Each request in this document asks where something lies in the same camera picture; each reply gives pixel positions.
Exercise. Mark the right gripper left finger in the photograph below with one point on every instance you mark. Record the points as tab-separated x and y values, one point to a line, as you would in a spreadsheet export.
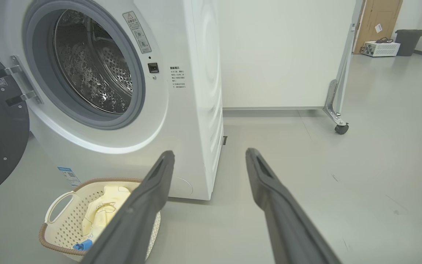
137	220

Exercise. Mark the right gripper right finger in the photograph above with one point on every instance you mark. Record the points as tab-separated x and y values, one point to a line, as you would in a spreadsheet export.
288	227

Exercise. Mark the cream bear print garment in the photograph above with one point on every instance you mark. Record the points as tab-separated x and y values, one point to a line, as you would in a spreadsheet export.
101	220

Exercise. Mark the blue cloth item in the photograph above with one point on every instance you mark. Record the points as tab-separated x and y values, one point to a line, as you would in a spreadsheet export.
84	245

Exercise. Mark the grey washing machine door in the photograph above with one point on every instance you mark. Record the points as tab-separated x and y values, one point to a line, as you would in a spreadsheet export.
6	146

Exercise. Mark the white front-load washing machine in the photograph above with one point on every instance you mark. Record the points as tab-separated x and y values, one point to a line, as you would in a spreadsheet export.
181	128

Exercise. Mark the grey rubber door gasket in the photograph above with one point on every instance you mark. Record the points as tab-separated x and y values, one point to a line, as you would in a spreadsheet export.
138	99

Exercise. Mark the black door lock slot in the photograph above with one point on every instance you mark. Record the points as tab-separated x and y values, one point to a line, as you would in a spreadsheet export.
153	68

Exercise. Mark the stainless steel washing machine drum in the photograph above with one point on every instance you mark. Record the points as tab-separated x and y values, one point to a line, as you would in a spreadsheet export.
86	66

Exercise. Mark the metal washing machine door hinge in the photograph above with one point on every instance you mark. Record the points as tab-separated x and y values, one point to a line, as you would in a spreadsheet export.
24	79

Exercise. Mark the brown wooden room door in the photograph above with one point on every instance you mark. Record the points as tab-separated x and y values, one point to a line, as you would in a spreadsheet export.
379	14

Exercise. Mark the round white filter cover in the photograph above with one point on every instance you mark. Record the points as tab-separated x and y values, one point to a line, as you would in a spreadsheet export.
185	187

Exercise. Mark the cream perforated laundry basket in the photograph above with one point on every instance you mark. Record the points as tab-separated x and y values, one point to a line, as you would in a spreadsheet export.
60	227

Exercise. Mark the blue white energy label sticker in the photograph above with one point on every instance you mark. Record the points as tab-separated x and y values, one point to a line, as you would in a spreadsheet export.
68	176

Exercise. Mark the grey metal caster leg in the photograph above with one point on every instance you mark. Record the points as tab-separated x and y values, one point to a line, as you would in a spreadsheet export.
331	99

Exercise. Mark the small printed text sticker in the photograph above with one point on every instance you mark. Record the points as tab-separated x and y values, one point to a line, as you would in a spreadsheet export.
178	77

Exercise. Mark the white partition panel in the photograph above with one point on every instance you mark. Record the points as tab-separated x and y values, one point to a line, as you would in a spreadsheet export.
277	55

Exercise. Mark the white warning label sticker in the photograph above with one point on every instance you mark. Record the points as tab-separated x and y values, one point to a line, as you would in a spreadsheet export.
137	33

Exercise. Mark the white vented equipment box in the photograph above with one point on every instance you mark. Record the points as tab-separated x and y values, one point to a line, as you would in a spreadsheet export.
381	49

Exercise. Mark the white paper note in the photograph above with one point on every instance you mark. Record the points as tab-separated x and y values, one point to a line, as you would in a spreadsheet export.
378	28

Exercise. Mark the black trash bin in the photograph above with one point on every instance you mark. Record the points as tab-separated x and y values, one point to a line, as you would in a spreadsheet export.
408	42

